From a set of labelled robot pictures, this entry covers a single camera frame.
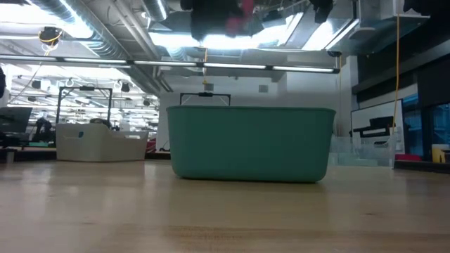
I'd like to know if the black overhead light bar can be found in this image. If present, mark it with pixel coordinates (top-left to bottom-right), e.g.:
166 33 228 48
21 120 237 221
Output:
0 54 341 74

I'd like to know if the teal plastic bin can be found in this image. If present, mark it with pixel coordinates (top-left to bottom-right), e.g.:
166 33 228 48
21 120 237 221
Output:
166 105 337 183

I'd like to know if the white plastic bin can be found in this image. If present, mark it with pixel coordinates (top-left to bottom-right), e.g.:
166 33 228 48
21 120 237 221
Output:
55 122 150 162

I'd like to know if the clear plastic container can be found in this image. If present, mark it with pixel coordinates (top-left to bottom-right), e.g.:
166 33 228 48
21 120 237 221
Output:
329 135 397 168

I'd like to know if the dark computer monitor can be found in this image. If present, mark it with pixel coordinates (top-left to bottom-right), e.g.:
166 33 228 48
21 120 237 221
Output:
0 106 33 134

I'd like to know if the low black station frame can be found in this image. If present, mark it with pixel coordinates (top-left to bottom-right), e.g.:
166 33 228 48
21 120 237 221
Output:
179 92 232 106

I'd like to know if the tall black station frame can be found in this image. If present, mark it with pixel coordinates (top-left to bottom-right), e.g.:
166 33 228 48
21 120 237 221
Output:
55 86 113 124

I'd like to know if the black table frame rail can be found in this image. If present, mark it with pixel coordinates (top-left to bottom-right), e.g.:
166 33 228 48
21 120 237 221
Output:
0 146 172 162

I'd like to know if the black and yellow cable reel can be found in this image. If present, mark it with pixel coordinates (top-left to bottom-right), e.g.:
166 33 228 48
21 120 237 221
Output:
37 26 63 46

